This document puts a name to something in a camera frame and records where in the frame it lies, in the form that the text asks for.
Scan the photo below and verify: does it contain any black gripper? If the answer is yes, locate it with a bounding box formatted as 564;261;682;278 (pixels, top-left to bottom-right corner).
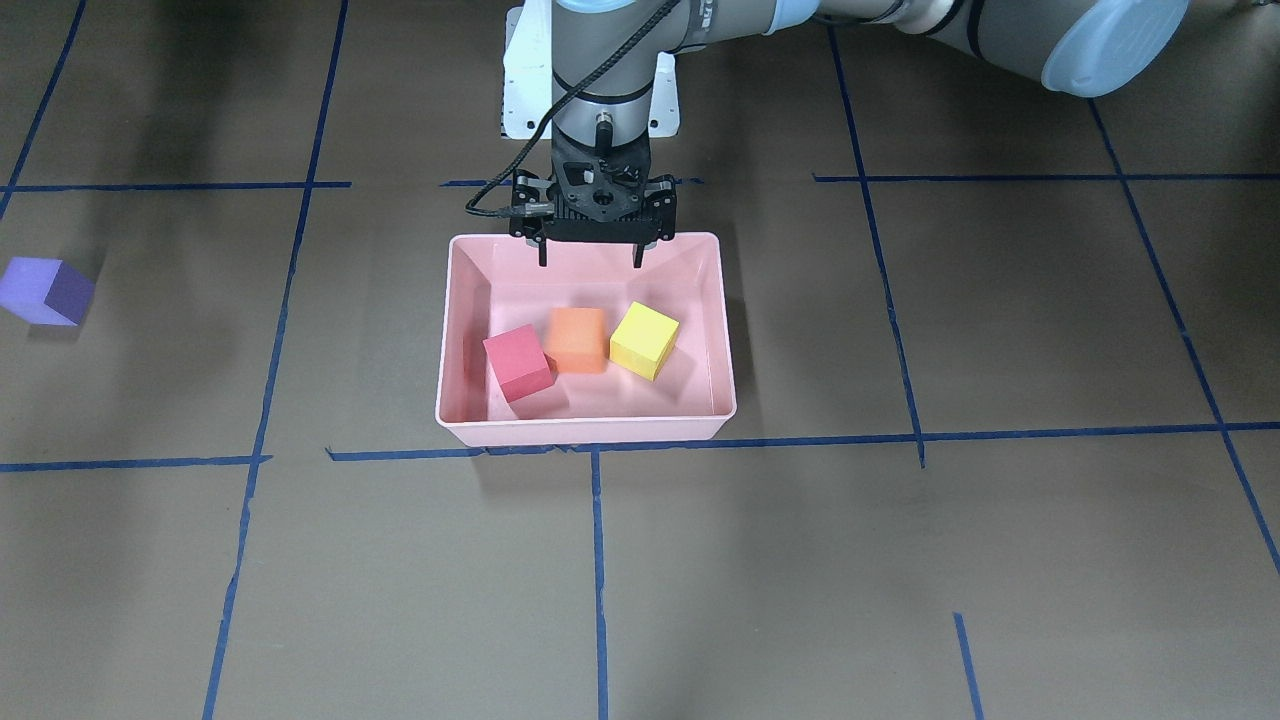
509;137;678;269

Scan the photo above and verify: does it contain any orange foam cube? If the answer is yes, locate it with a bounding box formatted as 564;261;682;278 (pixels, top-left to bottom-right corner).
544;307;608;374

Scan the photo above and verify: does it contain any yellow foam cube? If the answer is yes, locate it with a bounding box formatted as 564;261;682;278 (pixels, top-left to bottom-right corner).
608;302;680;380

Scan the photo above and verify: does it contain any purple foam cube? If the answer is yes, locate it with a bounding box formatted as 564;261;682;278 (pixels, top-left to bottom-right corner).
1;258;95;325

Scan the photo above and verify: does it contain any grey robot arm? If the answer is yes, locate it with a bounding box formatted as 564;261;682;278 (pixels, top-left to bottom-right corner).
497;1;1190;266

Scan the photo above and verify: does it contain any pink plastic bin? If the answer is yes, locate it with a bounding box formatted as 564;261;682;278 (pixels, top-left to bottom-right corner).
435;232;739;447

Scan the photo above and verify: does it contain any red foam cube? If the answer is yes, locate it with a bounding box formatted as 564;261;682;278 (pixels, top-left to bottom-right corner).
483;324;554;404

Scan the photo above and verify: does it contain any black braided cable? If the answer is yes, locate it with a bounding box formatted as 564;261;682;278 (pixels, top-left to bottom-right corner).
465;0;684;219

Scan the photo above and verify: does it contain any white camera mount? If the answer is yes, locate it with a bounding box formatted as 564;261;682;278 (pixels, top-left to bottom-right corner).
500;1;682;140

